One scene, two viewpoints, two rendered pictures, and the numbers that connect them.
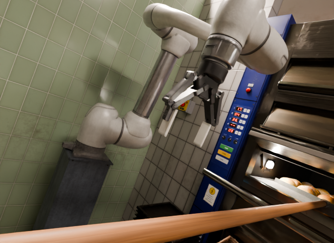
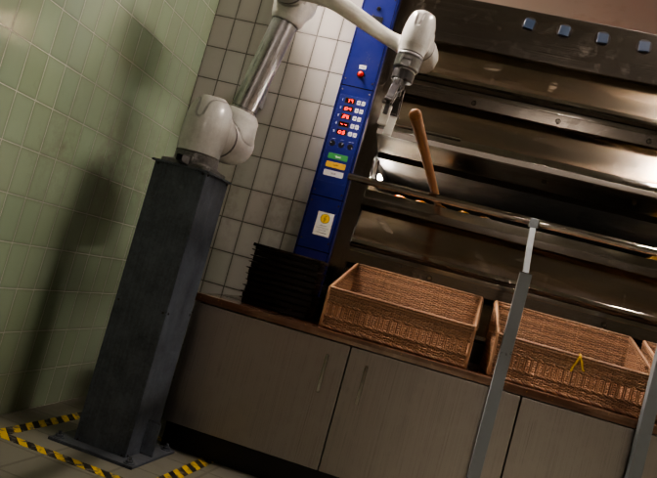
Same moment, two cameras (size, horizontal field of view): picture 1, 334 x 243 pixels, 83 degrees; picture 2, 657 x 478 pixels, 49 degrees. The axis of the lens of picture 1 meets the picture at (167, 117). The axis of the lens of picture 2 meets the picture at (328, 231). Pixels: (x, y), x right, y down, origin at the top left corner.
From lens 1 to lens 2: 210 cm
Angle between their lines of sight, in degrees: 38
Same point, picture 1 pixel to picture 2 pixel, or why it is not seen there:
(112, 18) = not seen: outside the picture
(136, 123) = (249, 125)
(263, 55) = (428, 63)
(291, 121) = not seen: hidden behind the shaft
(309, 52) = not seen: hidden behind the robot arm
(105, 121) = (228, 121)
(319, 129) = (440, 124)
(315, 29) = (431, 2)
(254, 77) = (367, 57)
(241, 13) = (426, 39)
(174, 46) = (300, 17)
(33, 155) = (54, 193)
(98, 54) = (135, 0)
